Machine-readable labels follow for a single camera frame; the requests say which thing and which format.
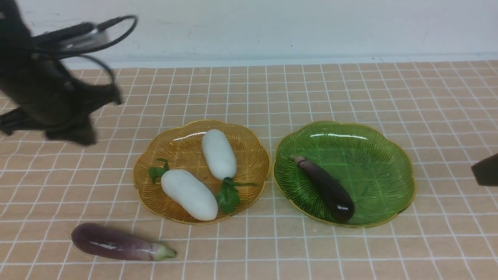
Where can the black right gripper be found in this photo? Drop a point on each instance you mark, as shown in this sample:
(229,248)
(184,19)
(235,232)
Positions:
(486,171)

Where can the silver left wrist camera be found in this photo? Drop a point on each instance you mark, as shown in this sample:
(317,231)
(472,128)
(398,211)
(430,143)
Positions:
(93,39)

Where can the amber ribbed glass plate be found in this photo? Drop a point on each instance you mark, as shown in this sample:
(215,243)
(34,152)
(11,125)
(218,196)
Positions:
(182,148)

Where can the checkered peach tablecloth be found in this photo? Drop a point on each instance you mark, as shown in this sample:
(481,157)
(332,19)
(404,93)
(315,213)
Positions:
(444,114)

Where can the dark purple eggplant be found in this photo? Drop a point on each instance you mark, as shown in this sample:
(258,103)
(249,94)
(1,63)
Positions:
(334,196)

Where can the light purple eggplant green stem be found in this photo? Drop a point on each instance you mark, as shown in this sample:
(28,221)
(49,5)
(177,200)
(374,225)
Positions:
(102,241)

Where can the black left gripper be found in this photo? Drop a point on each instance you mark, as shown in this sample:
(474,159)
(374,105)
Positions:
(48,97)

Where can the green ribbed glass plate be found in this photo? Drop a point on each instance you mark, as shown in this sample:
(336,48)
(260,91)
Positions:
(376,172)

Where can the white radish with green leaves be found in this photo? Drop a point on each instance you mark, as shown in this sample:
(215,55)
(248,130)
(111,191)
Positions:
(186,190)

